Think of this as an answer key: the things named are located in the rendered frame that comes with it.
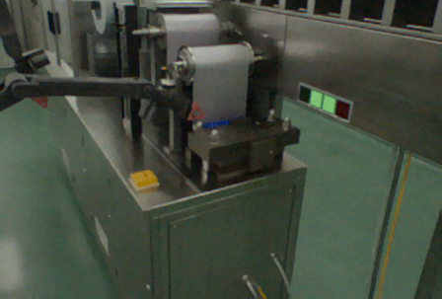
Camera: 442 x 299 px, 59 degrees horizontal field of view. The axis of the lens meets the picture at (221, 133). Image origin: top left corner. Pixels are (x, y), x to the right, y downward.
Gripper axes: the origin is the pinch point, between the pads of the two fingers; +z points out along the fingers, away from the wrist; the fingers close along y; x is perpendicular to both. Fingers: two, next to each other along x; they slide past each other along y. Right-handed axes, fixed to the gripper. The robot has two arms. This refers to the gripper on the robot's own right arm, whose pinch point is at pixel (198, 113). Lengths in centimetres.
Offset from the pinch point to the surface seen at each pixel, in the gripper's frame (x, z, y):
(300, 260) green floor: -54, 120, -11
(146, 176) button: -26.0, -13.8, 10.3
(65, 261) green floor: -116, 15, -75
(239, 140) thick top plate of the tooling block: -1.0, 7.8, 18.9
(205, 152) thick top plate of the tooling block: -9.5, -1.8, 17.6
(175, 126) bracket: -9.2, -1.7, -7.9
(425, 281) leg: -12, 61, 73
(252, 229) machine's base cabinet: -28.9, 28.7, 25.3
